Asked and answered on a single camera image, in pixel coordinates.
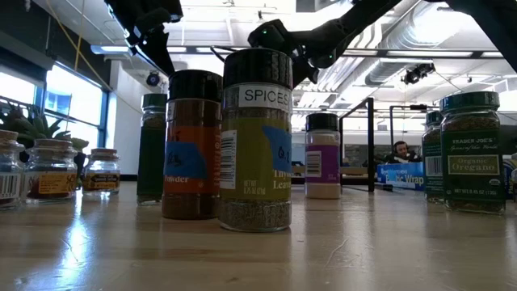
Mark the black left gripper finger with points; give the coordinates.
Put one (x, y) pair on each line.
(155, 52)

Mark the dark orange chili powder jar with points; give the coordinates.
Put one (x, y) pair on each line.
(192, 141)

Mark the green-lid herb jar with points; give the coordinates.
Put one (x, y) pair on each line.
(152, 161)
(472, 161)
(432, 161)

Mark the yellow-green thyme spice jar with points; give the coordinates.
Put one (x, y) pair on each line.
(254, 161)

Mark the small cork-lid glass jar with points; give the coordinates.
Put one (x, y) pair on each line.
(50, 178)
(8, 178)
(101, 178)

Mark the purple-label black-lid spice jar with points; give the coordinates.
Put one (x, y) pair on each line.
(322, 161)

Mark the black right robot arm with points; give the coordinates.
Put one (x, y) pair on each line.
(355, 20)

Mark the large window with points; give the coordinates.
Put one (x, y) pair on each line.
(72, 101)

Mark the black beam with light strips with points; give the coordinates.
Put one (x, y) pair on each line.
(383, 52)

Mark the succulent plant in pot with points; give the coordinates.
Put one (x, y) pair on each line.
(38, 125)

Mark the black pipe rack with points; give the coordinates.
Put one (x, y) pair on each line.
(404, 107)

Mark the black track light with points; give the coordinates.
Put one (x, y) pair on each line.
(418, 72)

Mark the person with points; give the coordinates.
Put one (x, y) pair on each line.
(401, 151)

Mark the blue plastic wrap box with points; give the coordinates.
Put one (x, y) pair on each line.
(400, 175)

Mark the round black ceiling camera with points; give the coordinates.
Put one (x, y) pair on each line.
(152, 78)

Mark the silver ventilation duct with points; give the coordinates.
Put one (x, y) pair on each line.
(424, 28)

